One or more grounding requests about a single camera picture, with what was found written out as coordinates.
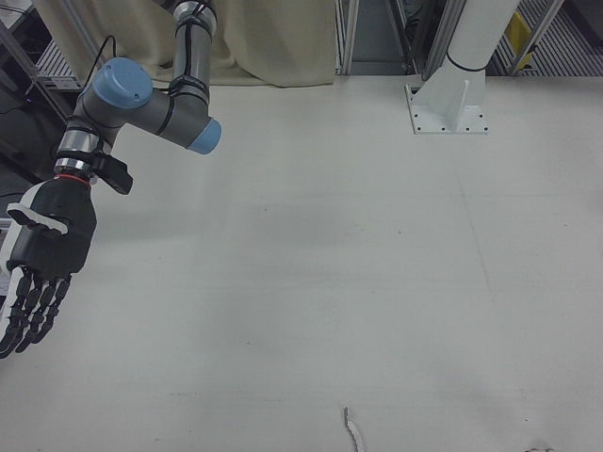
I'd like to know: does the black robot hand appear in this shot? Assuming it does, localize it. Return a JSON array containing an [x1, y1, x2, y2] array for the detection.
[[0, 177, 98, 360]]

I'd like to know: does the beige curtain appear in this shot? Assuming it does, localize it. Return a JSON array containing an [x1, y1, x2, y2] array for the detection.
[[35, 0, 336, 89]]

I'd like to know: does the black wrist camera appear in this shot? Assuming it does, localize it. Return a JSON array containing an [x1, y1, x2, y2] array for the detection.
[[91, 153, 134, 194]]

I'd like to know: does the aluminium frame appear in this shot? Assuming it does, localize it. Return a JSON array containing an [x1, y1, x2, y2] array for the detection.
[[334, 0, 360, 76]]

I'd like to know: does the cable with grey tip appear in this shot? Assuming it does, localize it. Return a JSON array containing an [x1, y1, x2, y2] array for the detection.
[[342, 406, 367, 452]]

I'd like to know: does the white pedestal column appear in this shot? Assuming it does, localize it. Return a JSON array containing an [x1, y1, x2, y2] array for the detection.
[[405, 0, 519, 137]]

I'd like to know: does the yellow bracket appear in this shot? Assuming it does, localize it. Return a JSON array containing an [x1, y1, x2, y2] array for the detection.
[[504, 11, 536, 74]]

